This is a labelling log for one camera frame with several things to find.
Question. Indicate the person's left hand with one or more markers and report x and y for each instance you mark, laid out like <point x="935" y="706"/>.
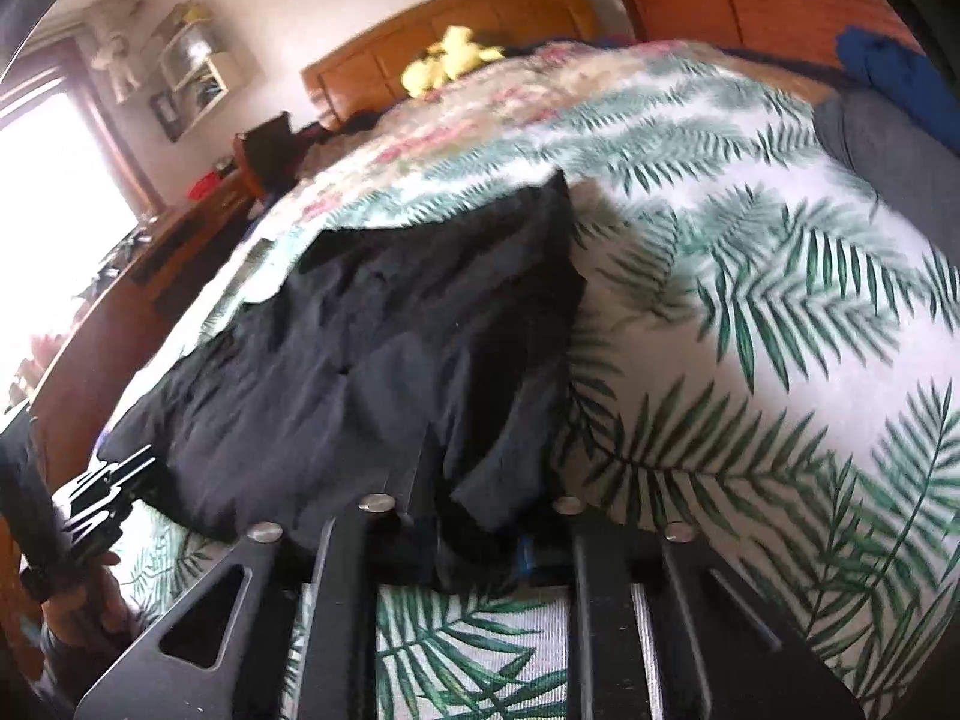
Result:
<point x="105" y="600"/>

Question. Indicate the black button shirt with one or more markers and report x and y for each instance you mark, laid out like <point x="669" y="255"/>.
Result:
<point x="360" y="360"/>

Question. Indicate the blue folded clothing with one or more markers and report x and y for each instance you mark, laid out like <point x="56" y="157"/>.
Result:
<point x="885" y="64"/>

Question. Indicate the floral quilt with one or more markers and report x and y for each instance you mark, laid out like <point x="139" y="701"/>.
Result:
<point x="465" y="105"/>

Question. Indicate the white plush toy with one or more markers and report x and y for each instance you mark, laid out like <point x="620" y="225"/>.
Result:
<point x="116" y="52"/>

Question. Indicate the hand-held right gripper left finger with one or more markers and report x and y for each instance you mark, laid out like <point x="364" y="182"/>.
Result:
<point x="397" y="540"/>

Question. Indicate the grey folded clothing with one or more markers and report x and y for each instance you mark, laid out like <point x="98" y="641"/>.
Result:
<point x="892" y="157"/>

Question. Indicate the wooden headboard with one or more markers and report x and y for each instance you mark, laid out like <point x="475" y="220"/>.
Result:
<point x="420" y="22"/>

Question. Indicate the white wall shelf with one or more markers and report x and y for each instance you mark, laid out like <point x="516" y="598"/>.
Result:
<point x="199" y="75"/>

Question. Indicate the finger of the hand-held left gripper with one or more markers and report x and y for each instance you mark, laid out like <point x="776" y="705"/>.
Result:
<point x="120" y="474"/>

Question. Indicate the yellow plush toy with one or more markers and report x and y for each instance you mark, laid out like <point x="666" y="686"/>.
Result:
<point x="442" y="60"/>

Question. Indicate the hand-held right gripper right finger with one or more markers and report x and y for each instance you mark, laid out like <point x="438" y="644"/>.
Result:
<point x="531" y="556"/>

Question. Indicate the window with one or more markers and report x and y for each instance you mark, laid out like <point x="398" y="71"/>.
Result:
<point x="52" y="202"/>

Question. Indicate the leaf print bed sheet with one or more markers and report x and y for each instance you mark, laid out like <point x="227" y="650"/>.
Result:
<point x="750" y="315"/>

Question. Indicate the dark wooden chair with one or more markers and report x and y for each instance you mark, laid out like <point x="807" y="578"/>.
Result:
<point x="270" y="154"/>

